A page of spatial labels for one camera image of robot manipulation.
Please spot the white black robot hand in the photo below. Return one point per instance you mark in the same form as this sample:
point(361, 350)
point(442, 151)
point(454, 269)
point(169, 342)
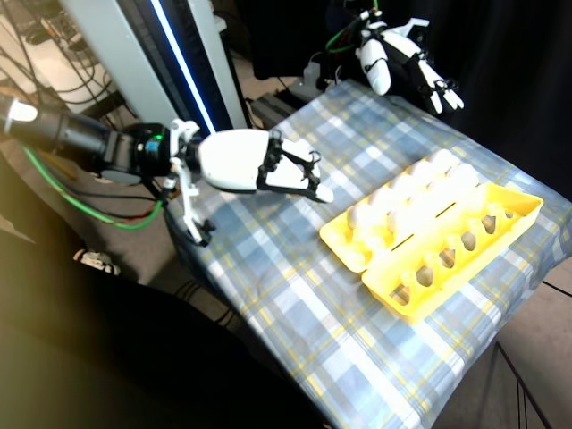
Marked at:
point(232, 158)
point(429, 80)

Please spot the white toy egg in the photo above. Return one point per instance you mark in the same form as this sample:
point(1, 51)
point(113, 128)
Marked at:
point(420, 205)
point(442, 190)
point(444, 157)
point(399, 222)
point(381, 199)
point(422, 170)
point(359, 218)
point(465, 175)
point(402, 184)

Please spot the yellow plastic egg carton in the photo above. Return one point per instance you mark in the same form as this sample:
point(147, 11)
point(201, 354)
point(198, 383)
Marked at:
point(447, 277)

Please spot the white plastic piece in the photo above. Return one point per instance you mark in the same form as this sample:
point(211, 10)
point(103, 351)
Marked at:
point(313, 71)

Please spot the grey column with light strip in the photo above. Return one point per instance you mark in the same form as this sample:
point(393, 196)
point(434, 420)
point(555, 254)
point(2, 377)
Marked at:
point(134, 53)

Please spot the blue yellow plaid tablecloth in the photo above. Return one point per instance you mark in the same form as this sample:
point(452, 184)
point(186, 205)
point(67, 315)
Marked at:
point(304, 286)

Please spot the small white black device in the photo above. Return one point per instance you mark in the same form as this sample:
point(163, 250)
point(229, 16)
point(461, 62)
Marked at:
point(96, 261)

